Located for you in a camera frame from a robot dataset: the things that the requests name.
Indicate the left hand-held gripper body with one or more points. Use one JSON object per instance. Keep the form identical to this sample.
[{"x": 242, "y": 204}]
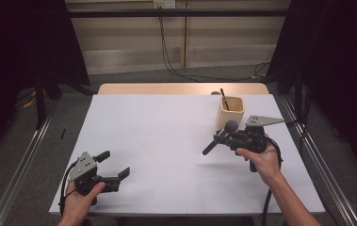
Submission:
[{"x": 84, "y": 164}]

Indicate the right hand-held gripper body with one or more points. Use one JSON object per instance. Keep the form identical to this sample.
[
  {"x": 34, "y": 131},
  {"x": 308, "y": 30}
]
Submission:
[{"x": 261, "y": 121}]

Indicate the black makeup brush silver ferrule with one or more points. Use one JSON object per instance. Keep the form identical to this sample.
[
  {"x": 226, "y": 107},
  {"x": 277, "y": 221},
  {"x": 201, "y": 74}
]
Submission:
[{"x": 231, "y": 125}]

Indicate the beige square holder cup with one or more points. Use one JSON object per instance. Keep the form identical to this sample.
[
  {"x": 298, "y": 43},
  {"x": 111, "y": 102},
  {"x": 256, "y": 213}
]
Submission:
[{"x": 234, "y": 114}]

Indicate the thin black applicator brush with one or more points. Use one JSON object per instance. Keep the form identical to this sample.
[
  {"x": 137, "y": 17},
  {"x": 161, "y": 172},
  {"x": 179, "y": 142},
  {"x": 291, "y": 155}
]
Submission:
[{"x": 224, "y": 100}]

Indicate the person's left hand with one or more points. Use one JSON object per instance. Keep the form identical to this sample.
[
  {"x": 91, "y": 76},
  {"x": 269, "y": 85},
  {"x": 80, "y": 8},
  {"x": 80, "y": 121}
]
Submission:
[{"x": 77, "y": 207}]

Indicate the person's right hand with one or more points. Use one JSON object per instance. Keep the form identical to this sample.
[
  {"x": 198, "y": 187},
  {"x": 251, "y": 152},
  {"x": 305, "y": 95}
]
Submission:
[{"x": 267, "y": 164}]

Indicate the black metal stand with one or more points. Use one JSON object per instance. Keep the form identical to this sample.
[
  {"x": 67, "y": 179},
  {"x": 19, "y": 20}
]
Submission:
[
  {"x": 298, "y": 94},
  {"x": 40, "y": 106}
]

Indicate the white table cover sheet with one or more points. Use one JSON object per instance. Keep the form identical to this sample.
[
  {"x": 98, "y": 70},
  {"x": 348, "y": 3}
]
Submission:
[{"x": 166, "y": 135}]

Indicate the black curtain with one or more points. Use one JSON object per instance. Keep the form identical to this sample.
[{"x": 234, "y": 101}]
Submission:
[
  {"x": 339, "y": 62},
  {"x": 19, "y": 47}
]

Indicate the black horizontal bar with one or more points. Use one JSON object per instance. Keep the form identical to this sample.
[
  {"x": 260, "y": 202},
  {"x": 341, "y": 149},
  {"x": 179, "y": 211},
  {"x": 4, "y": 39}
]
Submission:
[{"x": 179, "y": 12}]

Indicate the aluminium floor rail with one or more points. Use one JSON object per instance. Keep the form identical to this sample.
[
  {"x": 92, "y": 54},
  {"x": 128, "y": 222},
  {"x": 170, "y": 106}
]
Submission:
[
  {"x": 19, "y": 175},
  {"x": 330, "y": 182}
]

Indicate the white wall socket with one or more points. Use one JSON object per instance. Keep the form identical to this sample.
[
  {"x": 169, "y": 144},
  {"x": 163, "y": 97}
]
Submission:
[{"x": 164, "y": 3}]

